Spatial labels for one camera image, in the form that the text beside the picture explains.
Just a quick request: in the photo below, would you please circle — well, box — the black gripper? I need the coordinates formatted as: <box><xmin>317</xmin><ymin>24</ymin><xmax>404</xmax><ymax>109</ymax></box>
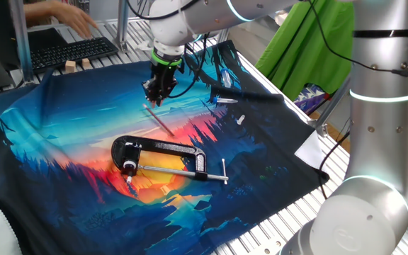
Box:
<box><xmin>142</xmin><ymin>62</ymin><xmax>183</xmax><ymax>108</ymax></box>

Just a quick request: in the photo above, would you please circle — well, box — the red pencil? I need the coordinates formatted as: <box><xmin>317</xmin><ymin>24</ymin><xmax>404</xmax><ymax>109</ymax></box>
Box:
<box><xmin>142</xmin><ymin>103</ymin><xmax>176</xmax><ymax>137</ymax></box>

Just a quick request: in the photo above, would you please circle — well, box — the person's forearm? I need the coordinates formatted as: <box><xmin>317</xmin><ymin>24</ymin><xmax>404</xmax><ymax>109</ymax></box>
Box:
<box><xmin>23</xmin><ymin>1</ymin><xmax>52</xmax><ymax>19</ymax></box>

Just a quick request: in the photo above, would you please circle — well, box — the black pencil sharpener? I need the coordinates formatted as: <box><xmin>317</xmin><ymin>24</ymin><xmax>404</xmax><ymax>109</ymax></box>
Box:
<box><xmin>122</xmin><ymin>142</ymin><xmax>142</xmax><ymax>185</ymax></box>

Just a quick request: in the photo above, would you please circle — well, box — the person's hand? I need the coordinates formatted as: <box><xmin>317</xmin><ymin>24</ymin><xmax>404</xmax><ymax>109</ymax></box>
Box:
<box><xmin>49</xmin><ymin>1</ymin><xmax>99</xmax><ymax>40</ymax></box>

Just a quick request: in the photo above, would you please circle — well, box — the black C-clamp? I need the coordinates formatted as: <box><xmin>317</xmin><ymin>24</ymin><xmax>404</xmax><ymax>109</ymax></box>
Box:
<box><xmin>110</xmin><ymin>135</ymin><xmax>230</xmax><ymax>186</ymax></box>

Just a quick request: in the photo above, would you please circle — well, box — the blue capped plastic tube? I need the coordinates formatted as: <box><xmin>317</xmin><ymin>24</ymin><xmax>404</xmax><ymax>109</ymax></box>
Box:
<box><xmin>208</xmin><ymin>96</ymin><xmax>239</xmax><ymax>105</ymax></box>

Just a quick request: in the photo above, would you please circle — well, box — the large clear plastic tube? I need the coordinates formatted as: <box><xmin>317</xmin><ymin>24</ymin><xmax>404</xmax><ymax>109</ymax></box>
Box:
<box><xmin>220</xmin><ymin>67</ymin><xmax>234</xmax><ymax>89</ymax></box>

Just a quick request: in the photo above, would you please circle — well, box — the black keyboard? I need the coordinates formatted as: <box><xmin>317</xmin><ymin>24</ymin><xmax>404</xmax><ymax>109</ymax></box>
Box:
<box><xmin>29</xmin><ymin>36</ymin><xmax>120</xmax><ymax>75</ymax></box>

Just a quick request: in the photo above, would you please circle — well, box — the sunset forest printed cloth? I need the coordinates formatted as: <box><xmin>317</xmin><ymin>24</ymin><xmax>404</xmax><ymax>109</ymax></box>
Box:
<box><xmin>0</xmin><ymin>39</ymin><xmax>331</xmax><ymax>255</ymax></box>

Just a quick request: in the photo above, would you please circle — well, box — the green cloth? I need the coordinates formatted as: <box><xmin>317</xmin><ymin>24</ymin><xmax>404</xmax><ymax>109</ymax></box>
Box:
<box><xmin>254</xmin><ymin>0</ymin><xmax>356</xmax><ymax>103</ymax></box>

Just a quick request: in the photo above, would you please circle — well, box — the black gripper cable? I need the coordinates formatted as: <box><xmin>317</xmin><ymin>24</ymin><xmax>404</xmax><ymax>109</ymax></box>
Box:
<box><xmin>125</xmin><ymin>0</ymin><xmax>408</xmax><ymax>101</ymax></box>

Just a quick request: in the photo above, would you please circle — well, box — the aluminium frame post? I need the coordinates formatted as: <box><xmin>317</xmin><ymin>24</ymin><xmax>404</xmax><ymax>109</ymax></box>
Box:
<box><xmin>307</xmin><ymin>76</ymin><xmax>352</xmax><ymax>138</ymax></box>
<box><xmin>8</xmin><ymin>0</ymin><xmax>35</xmax><ymax>85</ymax></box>
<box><xmin>113</xmin><ymin>0</ymin><xmax>132</xmax><ymax>53</ymax></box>

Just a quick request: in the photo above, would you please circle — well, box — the black cable to robot base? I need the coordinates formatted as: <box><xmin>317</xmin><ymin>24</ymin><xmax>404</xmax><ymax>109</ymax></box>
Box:
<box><xmin>316</xmin><ymin>130</ymin><xmax>351</xmax><ymax>200</ymax></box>

